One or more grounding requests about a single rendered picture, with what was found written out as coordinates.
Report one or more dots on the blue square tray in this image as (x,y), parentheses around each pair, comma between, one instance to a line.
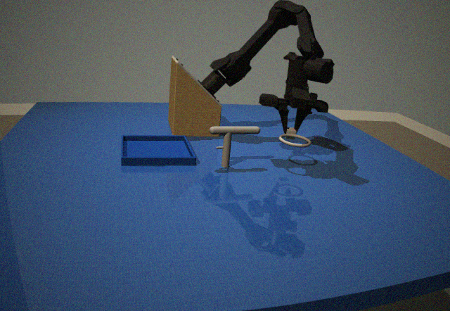
(156,150)

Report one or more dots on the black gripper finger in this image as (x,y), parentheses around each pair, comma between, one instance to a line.
(300,116)
(284,118)

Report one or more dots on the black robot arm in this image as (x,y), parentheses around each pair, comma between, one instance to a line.
(310,66)

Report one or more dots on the grey metal ring with small tab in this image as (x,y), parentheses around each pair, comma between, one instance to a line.
(291,134)

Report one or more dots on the dark grey t-shaped steel stake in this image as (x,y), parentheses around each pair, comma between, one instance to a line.
(227,132)

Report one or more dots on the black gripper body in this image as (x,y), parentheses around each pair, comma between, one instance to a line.
(274,101)

